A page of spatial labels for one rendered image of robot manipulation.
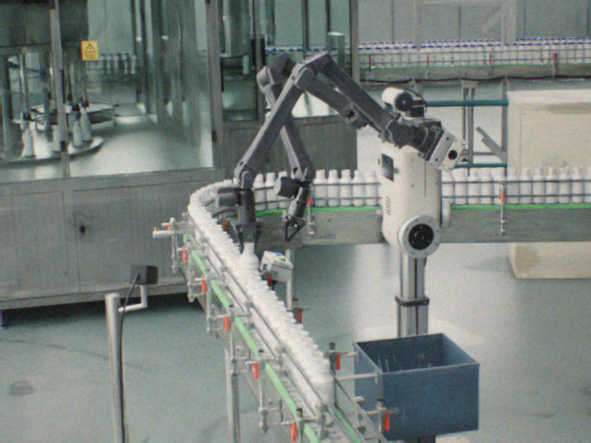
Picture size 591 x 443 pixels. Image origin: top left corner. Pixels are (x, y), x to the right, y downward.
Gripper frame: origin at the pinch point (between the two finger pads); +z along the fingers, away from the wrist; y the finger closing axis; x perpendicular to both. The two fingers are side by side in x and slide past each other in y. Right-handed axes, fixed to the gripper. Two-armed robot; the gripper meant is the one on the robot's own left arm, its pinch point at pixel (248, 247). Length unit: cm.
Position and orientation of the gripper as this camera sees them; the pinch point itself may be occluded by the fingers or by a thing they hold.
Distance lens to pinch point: 393.7
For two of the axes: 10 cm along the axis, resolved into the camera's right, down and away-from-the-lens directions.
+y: 9.7, -0.9, 2.2
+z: 0.4, 9.7, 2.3
